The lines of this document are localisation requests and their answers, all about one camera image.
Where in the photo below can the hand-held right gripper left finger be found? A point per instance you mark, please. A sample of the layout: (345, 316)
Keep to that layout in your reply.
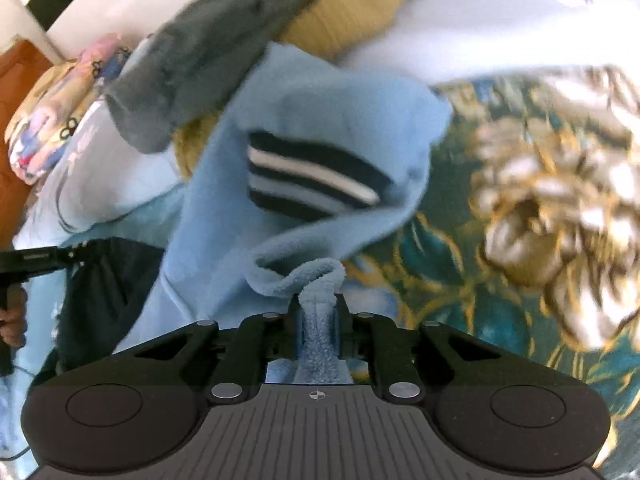
(280, 335)

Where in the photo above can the mustard yellow knit sweater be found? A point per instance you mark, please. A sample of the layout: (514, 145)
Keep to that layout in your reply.
(340, 15)

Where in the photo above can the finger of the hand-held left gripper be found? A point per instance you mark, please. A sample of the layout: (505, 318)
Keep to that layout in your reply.
(80, 252)

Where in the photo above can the teal floral blanket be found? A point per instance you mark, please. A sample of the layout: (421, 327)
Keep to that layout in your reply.
(450, 270)

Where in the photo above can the grey fleece garment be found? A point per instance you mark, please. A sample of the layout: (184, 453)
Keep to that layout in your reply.
(200, 60)

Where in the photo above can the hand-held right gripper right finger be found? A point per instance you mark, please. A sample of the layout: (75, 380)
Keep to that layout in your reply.
(351, 332)

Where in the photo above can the light blue fleece garment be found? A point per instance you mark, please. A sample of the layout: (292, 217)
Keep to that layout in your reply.
(310, 110)

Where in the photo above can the colourful printed quilt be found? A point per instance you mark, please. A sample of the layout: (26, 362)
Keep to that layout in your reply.
(55, 100)

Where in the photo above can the person's left hand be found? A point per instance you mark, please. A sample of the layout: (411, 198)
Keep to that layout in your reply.
(14, 317)

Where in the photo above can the black garment with striped cuff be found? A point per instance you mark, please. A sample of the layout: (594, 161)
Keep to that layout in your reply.
(110, 300)

